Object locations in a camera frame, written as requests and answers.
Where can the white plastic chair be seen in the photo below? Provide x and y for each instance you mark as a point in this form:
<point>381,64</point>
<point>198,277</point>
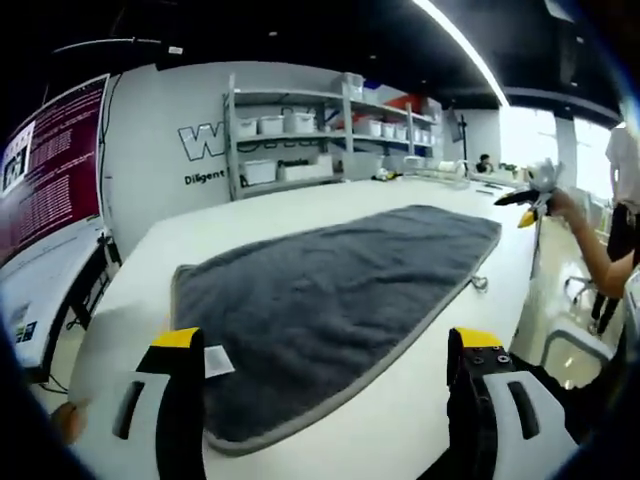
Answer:
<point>575,335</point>

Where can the person's right hand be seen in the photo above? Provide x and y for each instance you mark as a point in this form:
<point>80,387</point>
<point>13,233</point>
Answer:
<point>567,212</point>

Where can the grey towel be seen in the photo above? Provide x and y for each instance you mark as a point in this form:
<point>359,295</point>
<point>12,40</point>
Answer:
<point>325,300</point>

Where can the black monitor on stand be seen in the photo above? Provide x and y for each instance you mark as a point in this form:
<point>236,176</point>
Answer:
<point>457,127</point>

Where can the monitor with white screen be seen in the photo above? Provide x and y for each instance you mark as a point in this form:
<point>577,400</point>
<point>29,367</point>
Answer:
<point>45,290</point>

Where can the row of white storage bins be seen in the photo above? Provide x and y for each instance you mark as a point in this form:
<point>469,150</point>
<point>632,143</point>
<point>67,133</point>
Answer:
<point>300,122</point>

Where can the long ceiling light strip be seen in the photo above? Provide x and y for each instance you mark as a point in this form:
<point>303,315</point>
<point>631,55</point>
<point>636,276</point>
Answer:
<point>470,52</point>

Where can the grey metal shelf rack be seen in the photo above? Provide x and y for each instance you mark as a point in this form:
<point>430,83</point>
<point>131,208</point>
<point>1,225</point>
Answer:
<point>231,150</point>

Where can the person's left hand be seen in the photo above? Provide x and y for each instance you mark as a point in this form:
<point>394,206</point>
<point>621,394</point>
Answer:
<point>70,422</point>

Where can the small white yellow device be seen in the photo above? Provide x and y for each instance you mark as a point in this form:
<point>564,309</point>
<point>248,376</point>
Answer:
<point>382,174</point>

